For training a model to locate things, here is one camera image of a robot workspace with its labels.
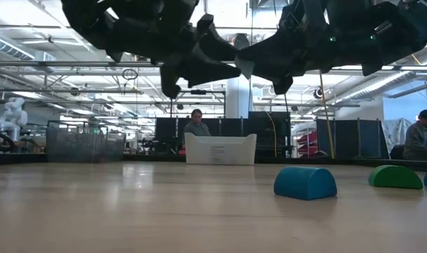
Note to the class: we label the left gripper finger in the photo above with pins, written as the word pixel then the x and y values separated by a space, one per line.
pixel 213 42
pixel 213 72

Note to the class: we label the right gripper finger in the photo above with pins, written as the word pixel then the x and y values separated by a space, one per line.
pixel 269 47
pixel 273 68

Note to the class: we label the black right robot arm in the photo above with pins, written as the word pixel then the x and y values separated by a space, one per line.
pixel 392 31

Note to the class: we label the person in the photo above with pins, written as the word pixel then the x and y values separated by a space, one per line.
pixel 420 140
pixel 197 130

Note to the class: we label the tall black partition panel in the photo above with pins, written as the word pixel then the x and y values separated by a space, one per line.
pixel 259 133

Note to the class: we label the white plastic bin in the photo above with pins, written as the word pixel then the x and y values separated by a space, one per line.
pixel 220 151

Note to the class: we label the red storage rack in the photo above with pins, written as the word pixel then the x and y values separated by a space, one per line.
pixel 308 144

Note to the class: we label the dark blue partition panel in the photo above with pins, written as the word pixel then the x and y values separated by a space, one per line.
pixel 347 138

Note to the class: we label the grey patterned sheet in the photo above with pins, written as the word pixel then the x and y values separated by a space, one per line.
pixel 392 133

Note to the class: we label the grey translucent bin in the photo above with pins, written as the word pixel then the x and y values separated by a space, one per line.
pixel 83 147

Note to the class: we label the black chair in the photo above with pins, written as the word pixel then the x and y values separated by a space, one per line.
pixel 396 152

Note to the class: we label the green half cylinder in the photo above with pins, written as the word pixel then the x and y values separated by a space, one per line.
pixel 394 178

